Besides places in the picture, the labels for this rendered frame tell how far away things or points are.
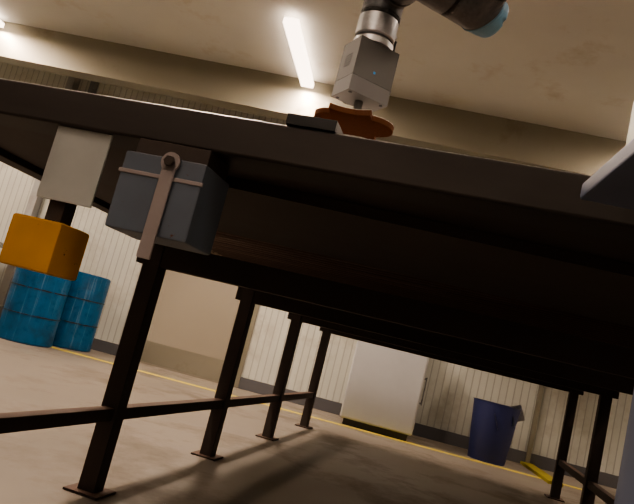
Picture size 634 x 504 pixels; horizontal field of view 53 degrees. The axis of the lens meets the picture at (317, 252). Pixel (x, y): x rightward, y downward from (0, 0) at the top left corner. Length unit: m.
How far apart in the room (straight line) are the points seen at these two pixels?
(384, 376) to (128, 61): 4.08
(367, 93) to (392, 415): 4.92
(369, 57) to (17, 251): 0.67
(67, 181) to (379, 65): 0.57
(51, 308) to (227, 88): 2.71
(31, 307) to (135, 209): 5.38
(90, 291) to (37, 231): 5.71
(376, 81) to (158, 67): 5.86
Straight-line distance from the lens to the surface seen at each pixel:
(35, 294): 6.32
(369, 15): 1.23
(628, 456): 0.65
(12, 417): 1.77
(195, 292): 6.97
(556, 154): 6.43
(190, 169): 0.96
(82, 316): 6.76
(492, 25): 1.25
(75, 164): 1.08
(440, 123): 6.35
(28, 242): 1.06
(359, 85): 1.16
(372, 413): 5.92
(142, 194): 0.98
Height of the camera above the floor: 0.61
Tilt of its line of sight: 8 degrees up
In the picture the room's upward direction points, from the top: 14 degrees clockwise
